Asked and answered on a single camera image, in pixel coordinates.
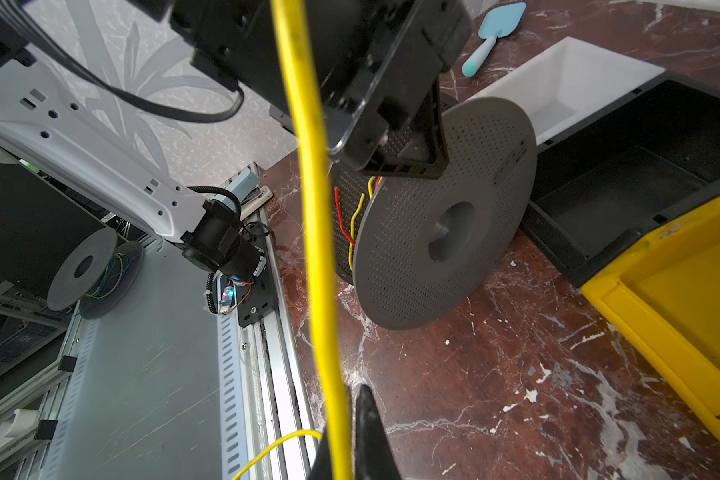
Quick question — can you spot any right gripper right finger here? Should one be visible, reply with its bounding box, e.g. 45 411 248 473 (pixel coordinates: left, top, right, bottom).
355 385 402 480

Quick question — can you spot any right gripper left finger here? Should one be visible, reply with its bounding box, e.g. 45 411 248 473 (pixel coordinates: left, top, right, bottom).
305 383 356 480

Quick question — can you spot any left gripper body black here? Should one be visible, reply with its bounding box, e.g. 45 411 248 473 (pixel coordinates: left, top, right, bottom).
170 1 472 179

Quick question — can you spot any yellow cable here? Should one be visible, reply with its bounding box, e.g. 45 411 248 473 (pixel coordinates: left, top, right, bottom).
230 0 355 480

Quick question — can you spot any grey cable spool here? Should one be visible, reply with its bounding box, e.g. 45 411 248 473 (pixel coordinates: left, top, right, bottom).
352 97 537 330

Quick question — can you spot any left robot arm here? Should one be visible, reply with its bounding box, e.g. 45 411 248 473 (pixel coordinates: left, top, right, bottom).
0 1 471 279

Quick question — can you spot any light blue brush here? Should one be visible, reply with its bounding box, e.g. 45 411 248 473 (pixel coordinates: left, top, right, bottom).
462 2 526 78

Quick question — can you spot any white plastic bin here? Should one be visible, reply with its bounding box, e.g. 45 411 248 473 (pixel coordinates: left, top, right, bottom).
472 37 665 145

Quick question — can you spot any black plastic bin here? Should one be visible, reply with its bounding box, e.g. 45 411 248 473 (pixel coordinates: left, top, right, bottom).
521 72 720 288

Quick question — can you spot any yellow plastic bin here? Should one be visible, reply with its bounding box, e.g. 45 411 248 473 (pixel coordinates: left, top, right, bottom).
581 196 720 441

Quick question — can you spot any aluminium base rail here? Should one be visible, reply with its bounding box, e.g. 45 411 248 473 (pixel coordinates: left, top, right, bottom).
215 203 325 480

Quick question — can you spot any red cable on spool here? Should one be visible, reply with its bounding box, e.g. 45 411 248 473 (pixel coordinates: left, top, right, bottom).
333 176 385 247

